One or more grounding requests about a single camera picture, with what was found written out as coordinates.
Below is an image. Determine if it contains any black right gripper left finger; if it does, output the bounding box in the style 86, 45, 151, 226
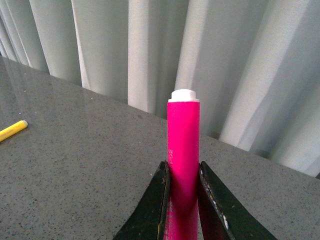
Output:
113, 161, 171, 240

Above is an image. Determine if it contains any yellow marker pen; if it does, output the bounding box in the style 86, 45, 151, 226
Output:
0, 120, 29, 142

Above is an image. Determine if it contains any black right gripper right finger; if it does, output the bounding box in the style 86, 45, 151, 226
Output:
198, 161, 276, 240

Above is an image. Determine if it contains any pink marker pen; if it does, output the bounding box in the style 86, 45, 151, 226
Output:
164, 89, 200, 240

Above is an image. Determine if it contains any grey pleated curtain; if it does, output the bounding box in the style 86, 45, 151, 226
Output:
0, 0, 320, 177

